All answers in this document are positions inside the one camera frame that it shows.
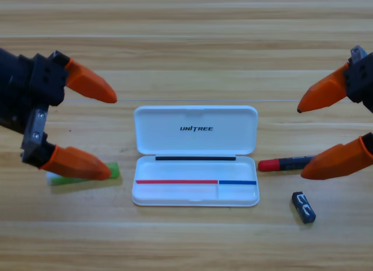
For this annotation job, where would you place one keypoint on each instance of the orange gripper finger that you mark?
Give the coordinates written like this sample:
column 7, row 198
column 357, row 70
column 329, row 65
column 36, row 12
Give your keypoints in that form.
column 75, row 163

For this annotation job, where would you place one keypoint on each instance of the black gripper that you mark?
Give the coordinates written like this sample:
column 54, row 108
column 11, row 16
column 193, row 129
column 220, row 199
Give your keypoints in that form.
column 361, row 81
column 35, row 78

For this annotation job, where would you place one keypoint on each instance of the green and white eraser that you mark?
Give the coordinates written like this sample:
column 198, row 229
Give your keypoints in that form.
column 115, row 170

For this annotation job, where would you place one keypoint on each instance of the white Unitree pencil case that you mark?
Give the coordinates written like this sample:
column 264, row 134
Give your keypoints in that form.
column 163, row 137

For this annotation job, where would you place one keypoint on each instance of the red black marker pen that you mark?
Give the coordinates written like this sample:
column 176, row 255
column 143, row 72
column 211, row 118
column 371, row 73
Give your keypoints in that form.
column 271, row 165

